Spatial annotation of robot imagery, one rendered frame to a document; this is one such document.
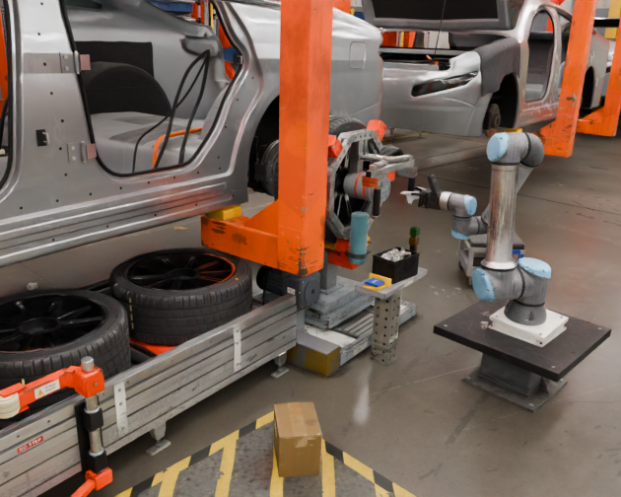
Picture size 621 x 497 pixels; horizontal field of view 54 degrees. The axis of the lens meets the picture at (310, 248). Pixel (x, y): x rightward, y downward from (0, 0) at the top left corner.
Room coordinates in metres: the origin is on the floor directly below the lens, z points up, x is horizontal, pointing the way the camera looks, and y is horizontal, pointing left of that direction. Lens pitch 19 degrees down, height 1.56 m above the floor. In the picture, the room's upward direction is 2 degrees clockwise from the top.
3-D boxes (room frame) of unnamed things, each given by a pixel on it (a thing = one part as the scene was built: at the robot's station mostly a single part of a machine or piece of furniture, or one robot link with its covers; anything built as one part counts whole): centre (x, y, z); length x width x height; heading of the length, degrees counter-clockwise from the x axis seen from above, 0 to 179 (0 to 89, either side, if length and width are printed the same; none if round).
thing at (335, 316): (3.24, -0.11, 0.13); 0.50 x 0.36 x 0.10; 143
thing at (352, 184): (3.06, -0.28, 0.85); 0.21 x 0.14 x 0.14; 53
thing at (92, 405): (1.76, 0.72, 0.30); 0.09 x 0.05 x 0.50; 143
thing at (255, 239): (2.92, 0.31, 0.69); 0.52 x 0.17 x 0.35; 53
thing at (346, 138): (3.10, -0.22, 0.85); 0.54 x 0.07 x 0.54; 143
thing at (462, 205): (2.93, -0.74, 0.80); 0.12 x 0.09 x 0.10; 53
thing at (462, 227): (2.93, -0.76, 0.69); 0.12 x 0.09 x 0.12; 104
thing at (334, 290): (3.20, -0.09, 0.32); 0.40 x 0.30 x 0.28; 143
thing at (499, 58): (5.89, -1.64, 1.36); 0.71 x 0.30 x 0.51; 143
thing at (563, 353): (2.61, -1.01, 0.15); 0.60 x 0.60 x 0.30; 46
